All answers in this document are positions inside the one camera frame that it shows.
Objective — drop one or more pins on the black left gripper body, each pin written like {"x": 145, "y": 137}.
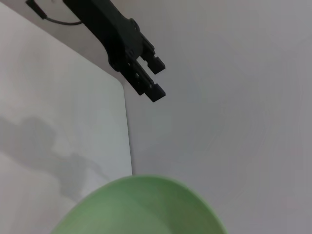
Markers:
{"x": 112, "y": 31}

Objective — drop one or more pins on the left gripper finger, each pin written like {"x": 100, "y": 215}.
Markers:
{"x": 156, "y": 93}
{"x": 156, "y": 65}

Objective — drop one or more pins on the green round plate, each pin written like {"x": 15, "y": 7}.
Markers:
{"x": 141, "y": 209}

